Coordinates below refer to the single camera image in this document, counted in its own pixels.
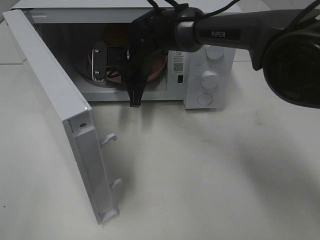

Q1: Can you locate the white round door button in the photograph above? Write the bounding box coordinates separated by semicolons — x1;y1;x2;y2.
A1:
197;93;213;106

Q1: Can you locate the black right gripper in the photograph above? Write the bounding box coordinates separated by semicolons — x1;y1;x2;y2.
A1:
91;9;175;108

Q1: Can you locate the white microwave door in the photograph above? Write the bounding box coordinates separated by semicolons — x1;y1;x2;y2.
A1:
3;9;122;225

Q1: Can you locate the toy hamburger with lettuce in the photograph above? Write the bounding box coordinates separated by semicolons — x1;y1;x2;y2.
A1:
102;23;130;46

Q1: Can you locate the white microwave oven body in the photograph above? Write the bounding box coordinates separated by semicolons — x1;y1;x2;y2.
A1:
4;0;236;109

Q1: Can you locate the glass microwave turntable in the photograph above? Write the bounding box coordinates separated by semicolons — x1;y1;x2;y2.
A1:
73;72;166;92

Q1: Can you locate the white round knob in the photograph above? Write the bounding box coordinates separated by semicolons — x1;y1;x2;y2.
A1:
205;45;225;60
200;70;219;89

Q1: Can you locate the pink round plate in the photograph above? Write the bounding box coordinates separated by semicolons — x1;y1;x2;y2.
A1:
87;46;167;83

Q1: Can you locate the white warning label sticker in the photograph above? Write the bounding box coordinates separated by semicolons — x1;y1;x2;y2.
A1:
172;51;185;74

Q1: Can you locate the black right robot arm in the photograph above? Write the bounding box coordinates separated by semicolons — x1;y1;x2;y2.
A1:
91;1;320;109

